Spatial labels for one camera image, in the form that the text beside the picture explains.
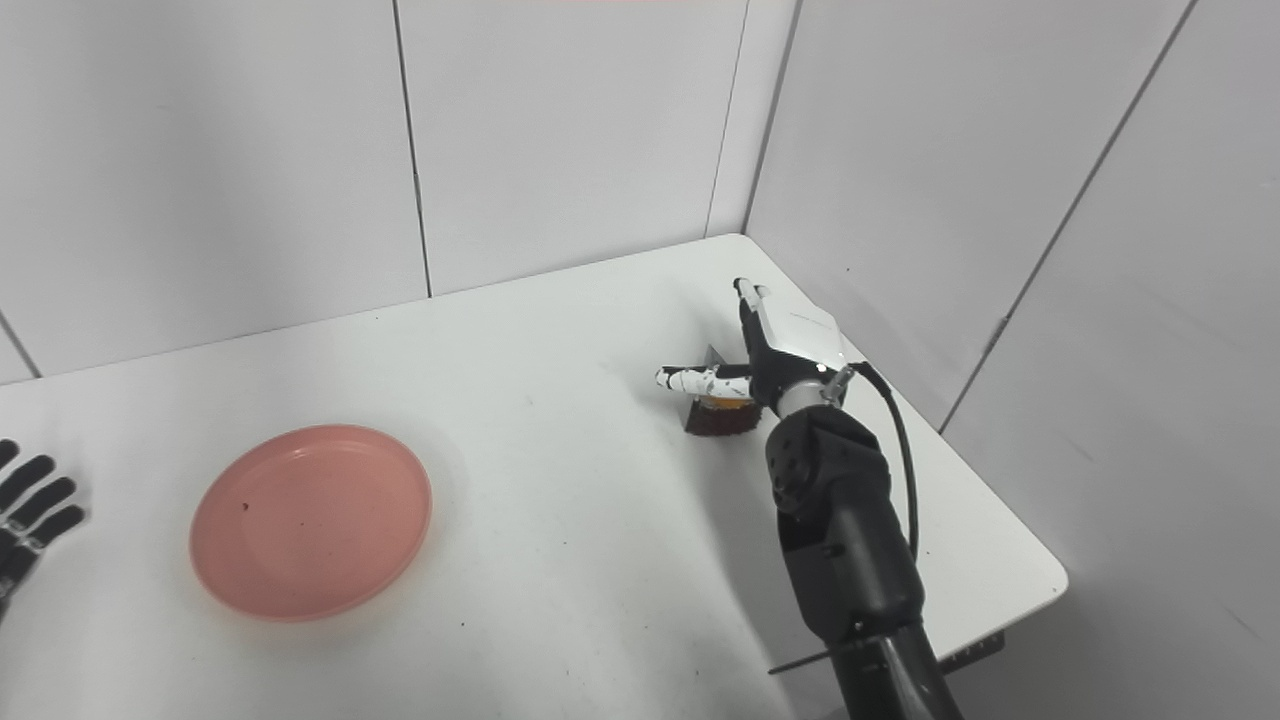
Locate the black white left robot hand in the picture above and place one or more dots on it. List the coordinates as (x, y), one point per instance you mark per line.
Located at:
(25, 520)

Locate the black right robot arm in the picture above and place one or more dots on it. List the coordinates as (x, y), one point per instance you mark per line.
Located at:
(850, 540)

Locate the dark table underside bracket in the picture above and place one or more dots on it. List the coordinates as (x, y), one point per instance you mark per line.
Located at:
(975, 652)

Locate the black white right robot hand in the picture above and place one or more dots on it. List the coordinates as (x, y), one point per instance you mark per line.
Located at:
(790, 345)

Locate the pink round plate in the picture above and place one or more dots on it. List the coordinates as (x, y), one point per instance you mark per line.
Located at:
(312, 522)

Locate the chocolate fruit cake slice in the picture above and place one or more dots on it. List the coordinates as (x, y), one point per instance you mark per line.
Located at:
(715, 418)

